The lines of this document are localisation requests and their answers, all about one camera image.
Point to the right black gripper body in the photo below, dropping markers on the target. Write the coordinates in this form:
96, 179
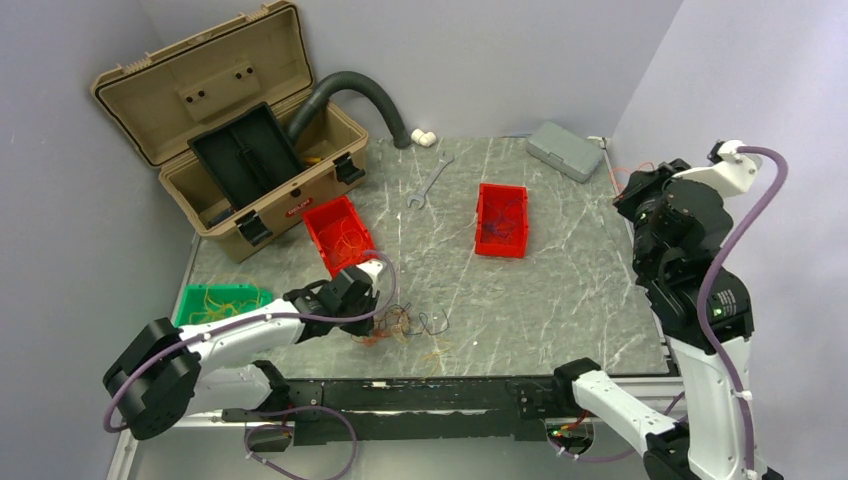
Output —
641, 191

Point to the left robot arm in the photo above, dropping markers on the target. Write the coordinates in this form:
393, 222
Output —
167, 372

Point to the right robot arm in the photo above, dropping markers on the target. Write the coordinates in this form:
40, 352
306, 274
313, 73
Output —
680, 227

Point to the grey plastic case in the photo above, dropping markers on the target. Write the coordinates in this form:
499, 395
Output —
565, 152

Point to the red bin right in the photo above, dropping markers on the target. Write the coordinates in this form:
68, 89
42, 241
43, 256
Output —
502, 221

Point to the steel open-end wrench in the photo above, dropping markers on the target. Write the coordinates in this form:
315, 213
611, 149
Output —
419, 198

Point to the white pipe fitting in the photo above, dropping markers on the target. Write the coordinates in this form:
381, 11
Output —
422, 138

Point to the red bin near toolbox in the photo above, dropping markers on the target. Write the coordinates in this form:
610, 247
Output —
339, 234

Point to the black toolbox tray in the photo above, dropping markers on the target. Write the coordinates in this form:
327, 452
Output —
249, 156

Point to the green plastic bin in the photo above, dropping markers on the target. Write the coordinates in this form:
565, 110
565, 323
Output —
205, 303

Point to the tan open toolbox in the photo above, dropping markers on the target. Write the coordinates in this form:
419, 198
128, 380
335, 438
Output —
212, 78

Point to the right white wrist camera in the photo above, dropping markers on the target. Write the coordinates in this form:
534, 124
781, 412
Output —
731, 173

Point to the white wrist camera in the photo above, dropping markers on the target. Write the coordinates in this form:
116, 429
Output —
377, 271
731, 173

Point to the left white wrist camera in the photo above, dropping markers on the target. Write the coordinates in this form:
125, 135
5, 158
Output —
377, 271

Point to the black aluminium base frame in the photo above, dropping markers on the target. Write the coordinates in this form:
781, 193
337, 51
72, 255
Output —
319, 411

